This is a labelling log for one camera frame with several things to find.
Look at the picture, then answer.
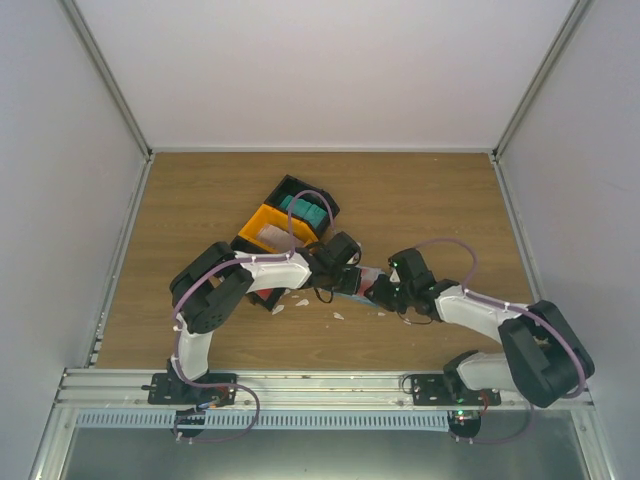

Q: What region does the thin pink credit card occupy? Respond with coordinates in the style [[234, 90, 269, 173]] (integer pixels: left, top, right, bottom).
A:
[[356, 266, 383, 297]]

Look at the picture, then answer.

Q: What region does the blue leather card holder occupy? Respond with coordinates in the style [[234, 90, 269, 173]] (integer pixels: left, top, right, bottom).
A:
[[329, 265, 394, 311]]

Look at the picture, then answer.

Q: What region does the black three-compartment card tray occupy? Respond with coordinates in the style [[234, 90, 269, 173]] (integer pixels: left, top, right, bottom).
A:
[[229, 173, 344, 311]]

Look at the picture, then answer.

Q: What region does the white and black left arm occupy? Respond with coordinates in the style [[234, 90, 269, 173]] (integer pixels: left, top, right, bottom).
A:
[[169, 232, 361, 404]]

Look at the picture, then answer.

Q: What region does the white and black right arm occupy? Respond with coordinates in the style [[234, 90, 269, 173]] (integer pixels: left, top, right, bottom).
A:
[[364, 249, 595, 408]]

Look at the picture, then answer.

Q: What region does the white card stack in bin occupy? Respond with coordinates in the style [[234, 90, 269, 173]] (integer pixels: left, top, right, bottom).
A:
[[256, 224, 289, 251]]

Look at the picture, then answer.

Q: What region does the red and white card stack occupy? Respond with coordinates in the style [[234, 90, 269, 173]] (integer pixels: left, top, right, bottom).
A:
[[256, 288, 283, 302]]

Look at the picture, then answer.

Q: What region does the orange middle tray bin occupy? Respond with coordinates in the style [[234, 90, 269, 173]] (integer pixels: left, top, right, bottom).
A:
[[239, 204, 318, 253]]

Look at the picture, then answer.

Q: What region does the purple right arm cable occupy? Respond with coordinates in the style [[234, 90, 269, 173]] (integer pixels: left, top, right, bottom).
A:
[[412, 237, 591, 446]]

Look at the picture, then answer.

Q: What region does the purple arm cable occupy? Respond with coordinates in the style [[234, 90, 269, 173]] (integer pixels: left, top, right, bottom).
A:
[[412, 237, 591, 446], [170, 189, 336, 446]]

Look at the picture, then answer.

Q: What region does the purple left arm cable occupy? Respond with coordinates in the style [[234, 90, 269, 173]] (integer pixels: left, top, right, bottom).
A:
[[170, 189, 336, 446]]

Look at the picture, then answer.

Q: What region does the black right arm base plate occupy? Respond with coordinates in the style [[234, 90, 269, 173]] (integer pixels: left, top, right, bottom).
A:
[[402, 373, 502, 407]]

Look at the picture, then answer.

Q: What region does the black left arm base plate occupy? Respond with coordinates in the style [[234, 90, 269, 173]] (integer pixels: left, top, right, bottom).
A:
[[141, 370, 238, 406]]

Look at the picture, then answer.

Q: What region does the aluminium front frame rail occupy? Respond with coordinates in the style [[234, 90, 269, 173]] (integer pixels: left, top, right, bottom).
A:
[[59, 368, 594, 407]]

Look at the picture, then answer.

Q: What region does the grey slotted cable duct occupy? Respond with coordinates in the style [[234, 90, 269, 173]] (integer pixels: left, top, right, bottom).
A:
[[76, 409, 449, 432]]

